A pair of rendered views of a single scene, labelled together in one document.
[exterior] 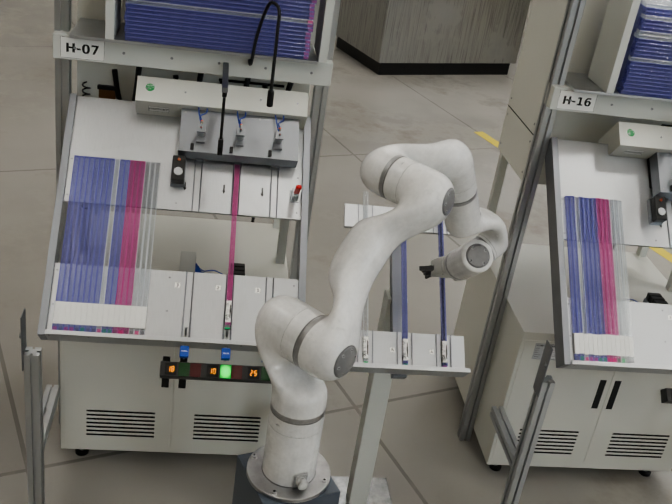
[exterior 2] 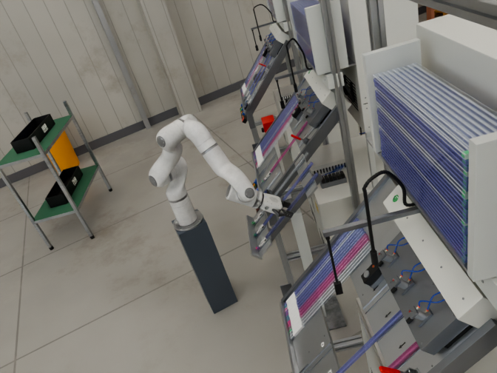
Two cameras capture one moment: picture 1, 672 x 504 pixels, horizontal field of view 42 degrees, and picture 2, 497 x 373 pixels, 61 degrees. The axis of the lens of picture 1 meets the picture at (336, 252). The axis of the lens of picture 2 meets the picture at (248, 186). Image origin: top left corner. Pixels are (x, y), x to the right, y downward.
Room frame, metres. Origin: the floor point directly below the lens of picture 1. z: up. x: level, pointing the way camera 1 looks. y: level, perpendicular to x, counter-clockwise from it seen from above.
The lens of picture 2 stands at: (2.46, -1.97, 2.10)
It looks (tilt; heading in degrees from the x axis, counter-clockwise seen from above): 31 degrees down; 104
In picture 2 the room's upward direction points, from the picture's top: 17 degrees counter-clockwise
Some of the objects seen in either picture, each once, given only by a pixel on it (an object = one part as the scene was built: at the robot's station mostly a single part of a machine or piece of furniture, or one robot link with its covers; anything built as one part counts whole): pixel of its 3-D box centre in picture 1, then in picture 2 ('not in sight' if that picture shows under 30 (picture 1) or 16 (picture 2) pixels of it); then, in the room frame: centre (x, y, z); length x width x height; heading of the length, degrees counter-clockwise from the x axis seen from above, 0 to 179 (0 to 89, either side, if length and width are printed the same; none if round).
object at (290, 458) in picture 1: (292, 440); (183, 209); (1.52, 0.03, 0.79); 0.19 x 0.19 x 0.18
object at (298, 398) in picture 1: (293, 354); (174, 177); (1.54, 0.06, 1.00); 0.19 x 0.12 x 0.24; 53
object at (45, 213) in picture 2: not in sight; (58, 173); (-0.21, 1.40, 0.55); 0.91 x 0.46 x 1.10; 100
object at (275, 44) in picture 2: not in sight; (291, 94); (2.14, 1.88, 0.66); 1.01 x 0.73 x 1.31; 10
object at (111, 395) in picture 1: (178, 336); (359, 200); (2.56, 0.50, 0.31); 0.70 x 0.65 x 0.62; 100
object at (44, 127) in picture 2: not in sight; (34, 132); (-0.21, 1.40, 1.01); 0.57 x 0.17 x 0.11; 100
